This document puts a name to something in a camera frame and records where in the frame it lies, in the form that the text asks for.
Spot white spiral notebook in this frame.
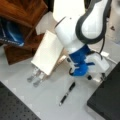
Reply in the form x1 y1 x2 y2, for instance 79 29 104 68
31 31 63 75

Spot black pen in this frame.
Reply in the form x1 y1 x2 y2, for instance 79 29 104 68
59 82 76 106

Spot blue and white gripper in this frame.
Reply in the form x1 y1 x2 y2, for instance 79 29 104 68
67 45 109 80

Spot grey compartment tray box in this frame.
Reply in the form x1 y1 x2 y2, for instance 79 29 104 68
87 71 120 120

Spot metal binder clips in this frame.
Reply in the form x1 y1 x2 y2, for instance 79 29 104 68
27 67 45 87

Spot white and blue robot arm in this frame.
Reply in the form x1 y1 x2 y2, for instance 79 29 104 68
55 0 112 80

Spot brown wooden shelf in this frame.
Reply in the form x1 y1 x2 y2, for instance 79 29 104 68
0 0 48 65

